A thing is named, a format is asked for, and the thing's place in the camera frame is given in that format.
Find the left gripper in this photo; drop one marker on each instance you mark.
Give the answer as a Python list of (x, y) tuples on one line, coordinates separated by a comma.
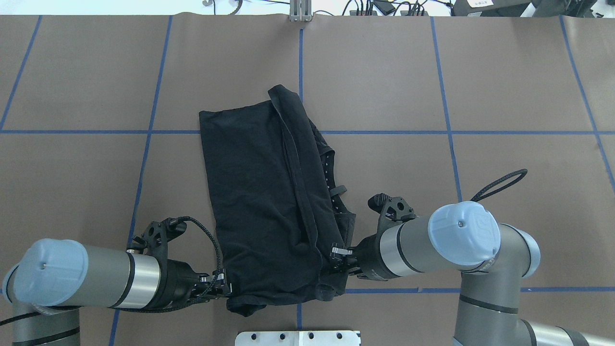
[(178, 283)]

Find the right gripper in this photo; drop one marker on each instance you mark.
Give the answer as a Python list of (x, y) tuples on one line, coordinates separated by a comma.
[(369, 259)]

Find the black graphic t-shirt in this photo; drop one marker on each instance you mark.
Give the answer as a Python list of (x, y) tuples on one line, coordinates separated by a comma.
[(277, 208)]

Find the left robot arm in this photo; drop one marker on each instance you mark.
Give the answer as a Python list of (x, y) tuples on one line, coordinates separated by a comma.
[(56, 277)]

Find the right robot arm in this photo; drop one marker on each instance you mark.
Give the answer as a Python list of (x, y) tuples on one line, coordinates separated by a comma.
[(493, 259)]

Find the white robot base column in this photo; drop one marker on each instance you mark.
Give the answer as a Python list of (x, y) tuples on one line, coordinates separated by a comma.
[(299, 338)]

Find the black power adapter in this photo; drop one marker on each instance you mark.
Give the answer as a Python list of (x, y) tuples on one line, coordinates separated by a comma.
[(386, 7)]

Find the aluminium frame post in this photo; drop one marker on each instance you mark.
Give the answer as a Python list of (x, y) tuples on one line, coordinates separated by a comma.
[(300, 10)]

